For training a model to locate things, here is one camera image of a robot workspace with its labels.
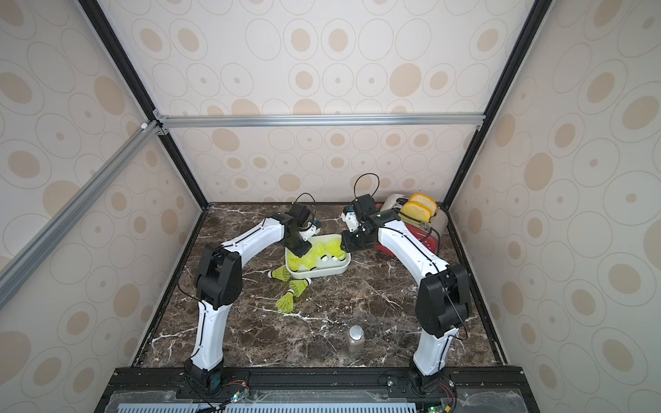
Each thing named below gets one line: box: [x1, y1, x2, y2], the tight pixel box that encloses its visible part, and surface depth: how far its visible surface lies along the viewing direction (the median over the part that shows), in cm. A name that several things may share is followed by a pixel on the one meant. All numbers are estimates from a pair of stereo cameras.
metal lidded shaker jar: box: [347, 324, 365, 353], surface depth 75 cm
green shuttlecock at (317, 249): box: [308, 242, 328, 263], surface depth 102 cm
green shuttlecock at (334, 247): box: [326, 238, 347, 262], surface depth 100 cm
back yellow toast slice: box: [408, 192, 438, 217], surface depth 92 cm
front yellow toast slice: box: [400, 201, 433, 223], surface depth 89 cm
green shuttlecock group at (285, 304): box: [276, 289, 295, 315], surface depth 91 cm
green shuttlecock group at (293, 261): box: [286, 251, 307, 272], surface depth 94 cm
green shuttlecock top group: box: [267, 265, 291, 282], surface depth 96 cm
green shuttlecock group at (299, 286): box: [288, 277, 312, 298], surface depth 94 cm
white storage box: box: [284, 234, 353, 279], surface depth 99 cm
